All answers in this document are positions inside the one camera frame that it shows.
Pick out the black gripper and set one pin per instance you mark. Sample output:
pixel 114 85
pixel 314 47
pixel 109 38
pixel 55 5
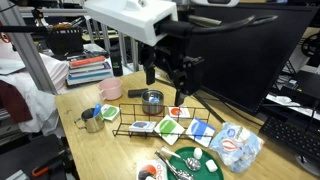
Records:
pixel 184 71

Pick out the silver bowl with red base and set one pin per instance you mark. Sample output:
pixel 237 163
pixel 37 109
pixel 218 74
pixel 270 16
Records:
pixel 152 108

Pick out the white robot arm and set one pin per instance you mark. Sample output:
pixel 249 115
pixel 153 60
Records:
pixel 162 38

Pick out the blue baby brush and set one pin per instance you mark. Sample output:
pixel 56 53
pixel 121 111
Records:
pixel 154 99

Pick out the baby objects board book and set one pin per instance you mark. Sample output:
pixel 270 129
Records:
pixel 179 112

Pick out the black cylinder roller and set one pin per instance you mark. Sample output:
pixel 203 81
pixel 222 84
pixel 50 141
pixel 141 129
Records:
pixel 136 93

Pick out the large green board book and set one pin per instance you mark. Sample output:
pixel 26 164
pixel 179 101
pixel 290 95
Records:
pixel 169 130

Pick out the blue circle small book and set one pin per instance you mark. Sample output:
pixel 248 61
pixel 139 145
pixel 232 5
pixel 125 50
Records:
pixel 142 126

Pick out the pink ceramic mug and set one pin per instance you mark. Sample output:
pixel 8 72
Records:
pixel 110 89

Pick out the blue and white board book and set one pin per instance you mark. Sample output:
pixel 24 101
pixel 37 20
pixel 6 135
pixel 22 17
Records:
pixel 200 132

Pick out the black bottle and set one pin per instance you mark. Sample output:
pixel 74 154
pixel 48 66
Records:
pixel 115 57

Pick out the white marshmallow upper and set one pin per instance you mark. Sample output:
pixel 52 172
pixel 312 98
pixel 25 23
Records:
pixel 197 153

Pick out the white marshmallow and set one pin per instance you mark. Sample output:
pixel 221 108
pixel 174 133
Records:
pixel 197 153
pixel 211 166

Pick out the stack of books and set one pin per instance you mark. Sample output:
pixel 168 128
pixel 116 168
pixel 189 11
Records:
pixel 88 70

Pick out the small steel cup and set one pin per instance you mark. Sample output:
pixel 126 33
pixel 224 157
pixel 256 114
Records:
pixel 91 123

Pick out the black computer monitor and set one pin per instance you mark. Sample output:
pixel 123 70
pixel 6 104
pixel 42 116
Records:
pixel 240 67

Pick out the metal spoon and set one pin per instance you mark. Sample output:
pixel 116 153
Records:
pixel 191 163

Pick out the abc board book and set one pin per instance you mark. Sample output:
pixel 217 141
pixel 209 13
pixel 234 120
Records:
pixel 151 170

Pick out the metal tongs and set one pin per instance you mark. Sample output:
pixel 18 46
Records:
pixel 179 174

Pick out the white marshmallow lower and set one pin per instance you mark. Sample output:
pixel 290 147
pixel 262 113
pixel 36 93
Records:
pixel 211 166

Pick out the plastic bag of items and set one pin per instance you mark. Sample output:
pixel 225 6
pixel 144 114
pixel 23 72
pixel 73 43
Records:
pixel 236 146

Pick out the black mesh organizer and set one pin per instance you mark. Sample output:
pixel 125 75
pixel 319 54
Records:
pixel 63 41

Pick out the black keyboard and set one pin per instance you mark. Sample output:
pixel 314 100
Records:
pixel 295 139

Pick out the white cloth pile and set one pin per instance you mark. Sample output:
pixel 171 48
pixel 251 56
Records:
pixel 41 104

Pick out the black wire rack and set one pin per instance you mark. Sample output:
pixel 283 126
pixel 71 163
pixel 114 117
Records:
pixel 130 113

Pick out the blue handled spoon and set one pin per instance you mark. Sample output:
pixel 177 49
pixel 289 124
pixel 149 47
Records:
pixel 96 110

